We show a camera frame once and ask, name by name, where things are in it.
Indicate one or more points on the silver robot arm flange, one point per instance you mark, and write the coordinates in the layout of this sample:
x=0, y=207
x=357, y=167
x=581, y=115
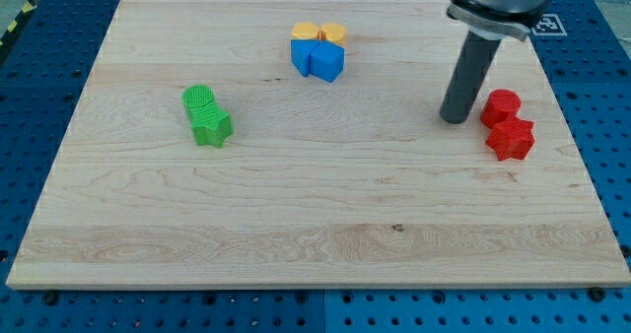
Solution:
x=498, y=19

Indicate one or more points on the green star block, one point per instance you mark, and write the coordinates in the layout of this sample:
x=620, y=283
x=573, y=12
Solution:
x=210, y=125

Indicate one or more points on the red star block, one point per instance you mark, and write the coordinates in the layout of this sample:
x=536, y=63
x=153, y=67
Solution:
x=511, y=139

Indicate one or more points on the blue cube block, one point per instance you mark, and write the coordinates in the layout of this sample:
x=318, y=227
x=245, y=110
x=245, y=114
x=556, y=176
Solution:
x=327, y=61

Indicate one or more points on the wooden board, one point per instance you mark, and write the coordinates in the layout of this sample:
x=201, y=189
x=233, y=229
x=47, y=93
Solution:
x=357, y=183

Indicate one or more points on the blue wedge block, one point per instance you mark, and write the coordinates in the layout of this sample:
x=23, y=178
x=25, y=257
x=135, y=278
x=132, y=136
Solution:
x=301, y=52

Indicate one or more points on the yellow heart block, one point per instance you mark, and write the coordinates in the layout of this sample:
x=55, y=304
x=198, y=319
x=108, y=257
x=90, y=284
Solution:
x=334, y=33

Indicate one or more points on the yellow hexagon block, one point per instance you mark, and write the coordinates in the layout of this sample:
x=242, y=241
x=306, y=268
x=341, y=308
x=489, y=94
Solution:
x=305, y=31

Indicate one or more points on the green cylinder block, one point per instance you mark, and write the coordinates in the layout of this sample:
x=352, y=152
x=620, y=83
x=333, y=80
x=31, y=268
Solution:
x=197, y=101

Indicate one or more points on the red cylinder block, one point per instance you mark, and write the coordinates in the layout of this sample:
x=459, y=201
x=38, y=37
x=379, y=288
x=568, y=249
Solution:
x=501, y=105

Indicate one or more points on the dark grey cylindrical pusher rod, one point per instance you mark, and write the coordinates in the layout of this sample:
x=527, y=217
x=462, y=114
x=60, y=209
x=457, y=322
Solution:
x=474, y=60

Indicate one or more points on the white fiducial marker tag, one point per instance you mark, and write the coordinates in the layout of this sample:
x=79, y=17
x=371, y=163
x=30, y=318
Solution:
x=549, y=24

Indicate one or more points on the yellow black hazard tape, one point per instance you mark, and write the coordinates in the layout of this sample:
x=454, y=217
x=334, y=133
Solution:
x=17, y=26

